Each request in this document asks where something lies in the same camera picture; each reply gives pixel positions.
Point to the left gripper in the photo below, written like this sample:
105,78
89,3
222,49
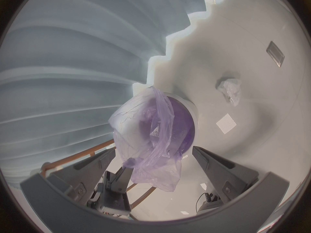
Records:
114,201

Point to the pale blue curtain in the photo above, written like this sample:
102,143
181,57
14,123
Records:
73,69

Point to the white trash bin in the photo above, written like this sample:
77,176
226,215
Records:
194,110

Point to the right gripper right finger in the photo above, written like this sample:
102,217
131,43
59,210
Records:
226,173

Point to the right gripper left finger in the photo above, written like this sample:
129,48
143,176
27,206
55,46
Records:
80,176

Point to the wooden chair with white cushions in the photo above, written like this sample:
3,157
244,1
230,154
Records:
80,155

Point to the crumpled white plastic wrapper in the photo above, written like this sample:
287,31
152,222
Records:
230,91

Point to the purple plastic bag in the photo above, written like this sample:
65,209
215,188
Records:
150,164

